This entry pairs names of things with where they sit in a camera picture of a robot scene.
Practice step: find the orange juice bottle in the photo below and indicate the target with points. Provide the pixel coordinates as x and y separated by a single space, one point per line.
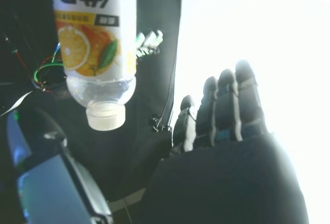
98 41

